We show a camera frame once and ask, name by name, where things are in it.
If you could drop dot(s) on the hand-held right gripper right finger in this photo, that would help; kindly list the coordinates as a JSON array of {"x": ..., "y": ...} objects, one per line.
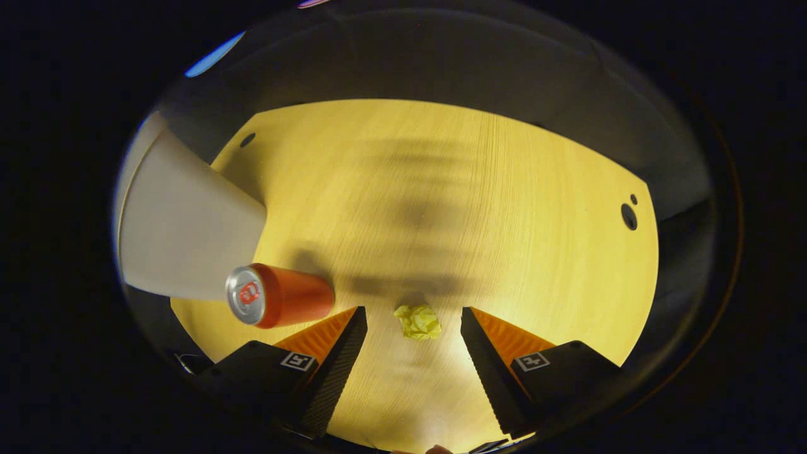
[{"x": 495, "y": 378}]

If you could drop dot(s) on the yellow paper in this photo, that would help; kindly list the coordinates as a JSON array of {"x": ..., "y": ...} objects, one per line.
[{"x": 418, "y": 321}]

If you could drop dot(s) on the white desktop garbage bin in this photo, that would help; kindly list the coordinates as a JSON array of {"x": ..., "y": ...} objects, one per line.
[{"x": 183, "y": 227}]

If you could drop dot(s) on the red pop can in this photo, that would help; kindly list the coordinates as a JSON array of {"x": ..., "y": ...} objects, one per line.
[{"x": 296, "y": 296}]

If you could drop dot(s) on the wooden desktop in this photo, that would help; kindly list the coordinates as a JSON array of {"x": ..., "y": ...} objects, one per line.
[{"x": 441, "y": 189}]

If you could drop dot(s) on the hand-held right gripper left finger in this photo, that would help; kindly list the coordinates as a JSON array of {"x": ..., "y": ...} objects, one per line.
[{"x": 337, "y": 372}]

